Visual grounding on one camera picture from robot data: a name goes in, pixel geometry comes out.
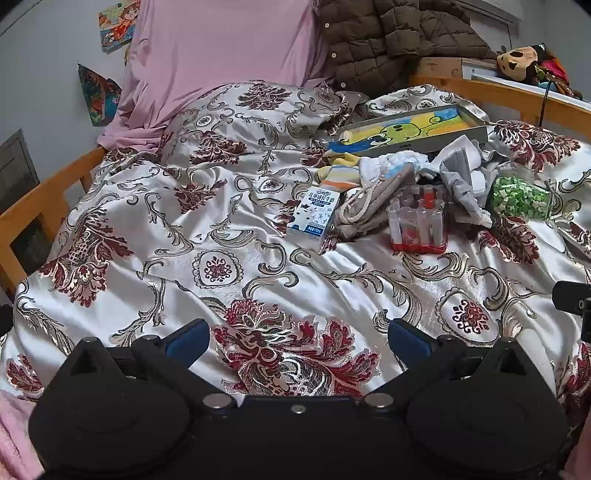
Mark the pink fuzzy blanket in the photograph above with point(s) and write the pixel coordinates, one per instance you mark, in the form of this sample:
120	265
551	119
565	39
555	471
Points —
14	438

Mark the shrink-wrapped pack of small bottles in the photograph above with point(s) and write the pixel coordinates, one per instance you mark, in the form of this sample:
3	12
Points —
415	221

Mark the cartoon wall poster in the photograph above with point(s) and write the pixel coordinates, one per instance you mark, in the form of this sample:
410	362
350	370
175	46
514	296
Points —
117	25

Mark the tan plush toy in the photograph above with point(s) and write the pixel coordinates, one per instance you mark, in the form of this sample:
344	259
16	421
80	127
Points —
517	60

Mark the clear bag of green candies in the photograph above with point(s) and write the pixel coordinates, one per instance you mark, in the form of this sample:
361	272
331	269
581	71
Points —
517	198

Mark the grey tray with cartoon picture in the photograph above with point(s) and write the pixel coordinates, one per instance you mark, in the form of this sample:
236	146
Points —
415	124

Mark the white blue milk carton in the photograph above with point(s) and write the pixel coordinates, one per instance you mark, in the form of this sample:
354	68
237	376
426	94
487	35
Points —
314	212

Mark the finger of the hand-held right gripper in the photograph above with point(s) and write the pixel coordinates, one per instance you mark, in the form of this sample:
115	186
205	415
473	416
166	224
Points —
570	297

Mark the pastel striped sock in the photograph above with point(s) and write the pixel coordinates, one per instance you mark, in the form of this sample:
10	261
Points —
339	177

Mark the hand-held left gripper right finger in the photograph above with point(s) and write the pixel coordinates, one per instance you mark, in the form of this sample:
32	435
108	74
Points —
408	339

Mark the wooden bed frame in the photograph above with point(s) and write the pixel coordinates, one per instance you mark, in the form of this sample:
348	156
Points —
508	94

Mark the red colourful cloth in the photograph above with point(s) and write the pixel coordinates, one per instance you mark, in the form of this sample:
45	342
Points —
556	69

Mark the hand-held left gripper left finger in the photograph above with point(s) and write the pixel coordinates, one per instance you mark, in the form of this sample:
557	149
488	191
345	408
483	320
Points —
187	339

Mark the floral satin bedspread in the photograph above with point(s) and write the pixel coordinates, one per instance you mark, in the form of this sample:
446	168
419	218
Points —
231	230

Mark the brown quilted jacket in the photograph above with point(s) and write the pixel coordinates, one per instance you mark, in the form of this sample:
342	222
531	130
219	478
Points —
383	41

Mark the grey white cloth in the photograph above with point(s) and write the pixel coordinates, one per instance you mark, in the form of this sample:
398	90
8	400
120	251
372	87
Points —
457	180

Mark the colourful pointed wall poster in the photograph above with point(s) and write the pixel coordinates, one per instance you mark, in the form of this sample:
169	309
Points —
97	94

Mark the white blue print sock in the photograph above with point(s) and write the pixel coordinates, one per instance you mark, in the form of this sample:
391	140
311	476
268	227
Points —
392	166

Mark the dark framed wall picture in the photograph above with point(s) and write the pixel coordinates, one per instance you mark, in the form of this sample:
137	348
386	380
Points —
16	173

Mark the pink cloth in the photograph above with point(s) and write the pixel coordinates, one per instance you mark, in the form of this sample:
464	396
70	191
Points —
207	55

